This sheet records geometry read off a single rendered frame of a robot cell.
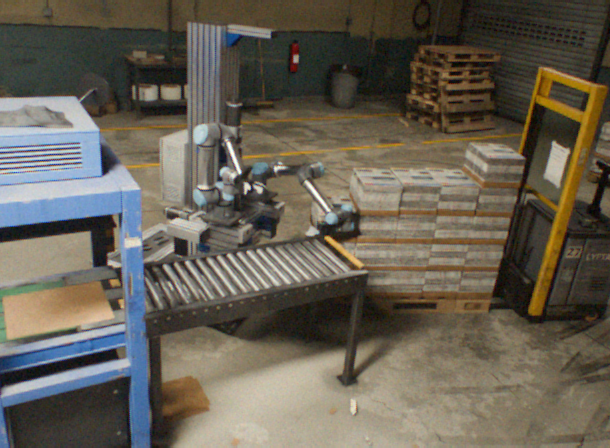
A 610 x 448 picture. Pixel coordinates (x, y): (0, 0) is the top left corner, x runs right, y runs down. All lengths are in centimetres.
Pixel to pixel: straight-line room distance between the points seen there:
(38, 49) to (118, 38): 120
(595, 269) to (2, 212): 405
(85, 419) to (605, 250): 374
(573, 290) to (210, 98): 309
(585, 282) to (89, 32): 783
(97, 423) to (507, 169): 310
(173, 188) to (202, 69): 89
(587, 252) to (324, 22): 772
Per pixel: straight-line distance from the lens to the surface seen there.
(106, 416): 304
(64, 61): 989
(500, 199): 441
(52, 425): 300
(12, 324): 298
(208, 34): 385
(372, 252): 424
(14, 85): 990
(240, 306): 305
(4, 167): 245
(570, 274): 481
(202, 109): 396
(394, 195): 408
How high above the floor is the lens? 240
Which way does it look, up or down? 24 degrees down
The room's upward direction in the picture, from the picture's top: 5 degrees clockwise
